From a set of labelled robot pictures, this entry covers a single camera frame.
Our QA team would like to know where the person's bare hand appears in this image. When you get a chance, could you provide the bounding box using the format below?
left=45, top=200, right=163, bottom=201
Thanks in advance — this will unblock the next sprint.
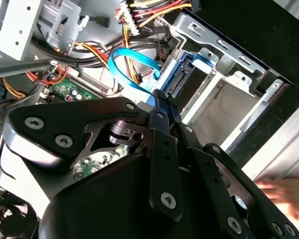
left=255, top=178, right=299, bottom=229

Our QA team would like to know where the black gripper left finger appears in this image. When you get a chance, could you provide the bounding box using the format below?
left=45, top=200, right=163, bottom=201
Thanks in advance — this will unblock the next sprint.
left=0, top=90, right=185, bottom=223

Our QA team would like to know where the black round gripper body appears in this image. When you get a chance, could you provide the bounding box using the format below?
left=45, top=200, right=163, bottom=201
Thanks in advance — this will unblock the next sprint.
left=38, top=152, right=224, bottom=239

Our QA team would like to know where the blue data wire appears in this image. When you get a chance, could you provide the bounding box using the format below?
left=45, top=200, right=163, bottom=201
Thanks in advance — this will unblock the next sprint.
left=108, top=48, right=162, bottom=105

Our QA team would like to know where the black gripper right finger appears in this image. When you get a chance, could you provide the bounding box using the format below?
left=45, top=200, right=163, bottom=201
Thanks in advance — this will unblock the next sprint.
left=167, top=98, right=299, bottom=239

